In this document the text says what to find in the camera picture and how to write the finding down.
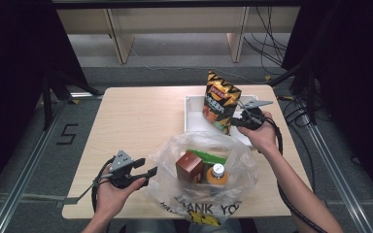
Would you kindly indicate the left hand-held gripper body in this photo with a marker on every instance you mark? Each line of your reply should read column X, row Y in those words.
column 120, row 161

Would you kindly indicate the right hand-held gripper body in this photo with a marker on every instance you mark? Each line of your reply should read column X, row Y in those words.
column 253, row 118

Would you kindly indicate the clear plastic shopping bag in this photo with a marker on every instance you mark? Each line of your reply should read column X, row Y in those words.
column 165, row 191

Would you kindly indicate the black yellow chip bag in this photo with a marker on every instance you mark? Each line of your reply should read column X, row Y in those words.
column 220, row 100

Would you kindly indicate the brown carton box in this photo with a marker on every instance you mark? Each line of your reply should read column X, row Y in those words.
column 189, row 166

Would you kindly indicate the white plastic bin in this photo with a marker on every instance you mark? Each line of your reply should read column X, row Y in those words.
column 194, row 119

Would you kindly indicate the green snack packet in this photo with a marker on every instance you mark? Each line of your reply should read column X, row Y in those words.
column 207, row 157

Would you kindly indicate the orange drink bottle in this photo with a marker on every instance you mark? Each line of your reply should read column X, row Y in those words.
column 217, row 176

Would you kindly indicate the person's right hand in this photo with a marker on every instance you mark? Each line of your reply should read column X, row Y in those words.
column 265, row 137

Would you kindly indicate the person's left hand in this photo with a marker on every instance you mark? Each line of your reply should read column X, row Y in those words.
column 111, row 202

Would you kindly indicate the black metal stand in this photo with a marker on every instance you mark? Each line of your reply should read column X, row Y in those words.
column 311, row 97
column 47, row 103

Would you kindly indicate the gray floor tape piece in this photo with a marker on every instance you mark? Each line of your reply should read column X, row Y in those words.
column 67, row 201

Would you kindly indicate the dark curtain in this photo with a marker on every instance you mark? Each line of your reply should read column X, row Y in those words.
column 13, row 81
column 359, row 81

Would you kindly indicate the beige wooden desk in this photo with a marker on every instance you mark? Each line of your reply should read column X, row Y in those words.
column 175, row 19

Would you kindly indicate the metal floor rail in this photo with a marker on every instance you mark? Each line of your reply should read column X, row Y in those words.
column 26, row 168
column 346, row 191

